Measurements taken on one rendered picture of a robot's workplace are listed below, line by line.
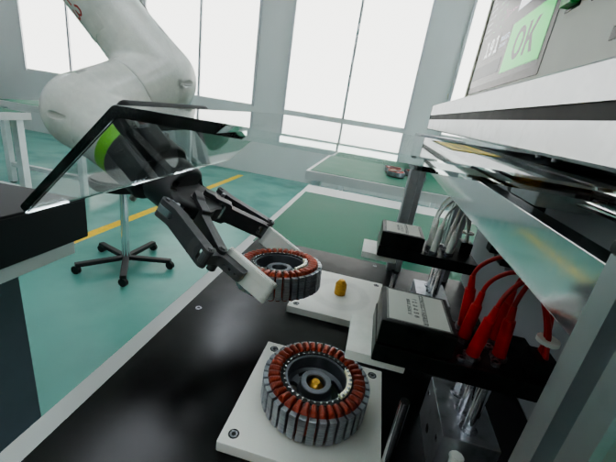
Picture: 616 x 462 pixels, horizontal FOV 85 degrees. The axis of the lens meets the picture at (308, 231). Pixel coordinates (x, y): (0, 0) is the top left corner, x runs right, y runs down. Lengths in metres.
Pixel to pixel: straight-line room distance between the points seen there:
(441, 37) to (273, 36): 2.18
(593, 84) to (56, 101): 0.53
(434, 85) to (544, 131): 4.83
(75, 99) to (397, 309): 0.46
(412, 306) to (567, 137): 0.19
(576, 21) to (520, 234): 0.18
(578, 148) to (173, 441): 0.37
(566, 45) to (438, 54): 4.78
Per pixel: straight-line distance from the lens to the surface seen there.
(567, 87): 0.23
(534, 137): 0.24
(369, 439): 0.39
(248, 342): 0.49
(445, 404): 0.40
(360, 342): 0.33
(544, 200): 0.35
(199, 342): 0.49
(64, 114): 0.55
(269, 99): 5.27
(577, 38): 0.32
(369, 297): 0.61
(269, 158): 5.31
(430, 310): 0.33
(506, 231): 0.23
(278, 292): 0.41
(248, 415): 0.39
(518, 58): 0.43
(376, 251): 0.54
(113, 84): 0.56
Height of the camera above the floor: 1.08
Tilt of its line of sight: 20 degrees down
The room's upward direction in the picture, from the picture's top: 9 degrees clockwise
